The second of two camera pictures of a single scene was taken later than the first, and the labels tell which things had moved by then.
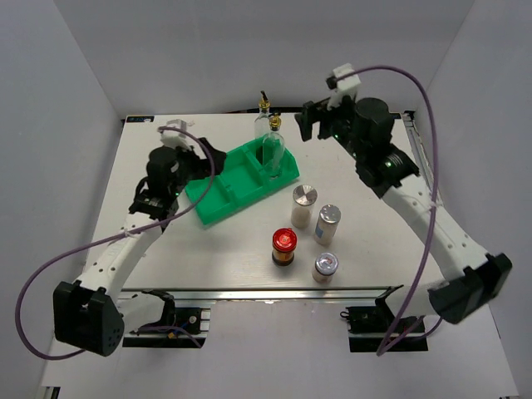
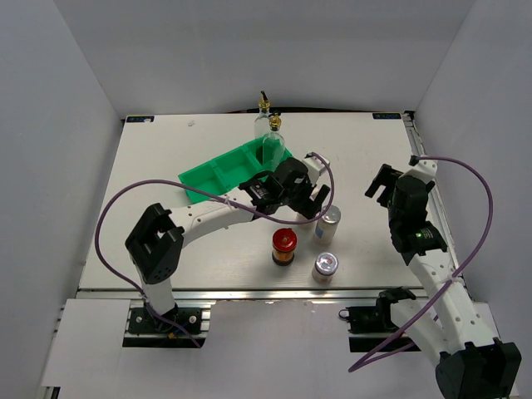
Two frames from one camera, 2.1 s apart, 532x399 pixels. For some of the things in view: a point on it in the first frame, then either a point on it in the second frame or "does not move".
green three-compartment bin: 243,177 does not move
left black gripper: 204,166 to 306,206
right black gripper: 305,120 to 386,177
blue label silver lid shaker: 326,226 does not move
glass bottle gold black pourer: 273,148 does not move
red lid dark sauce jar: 283,243 does not move
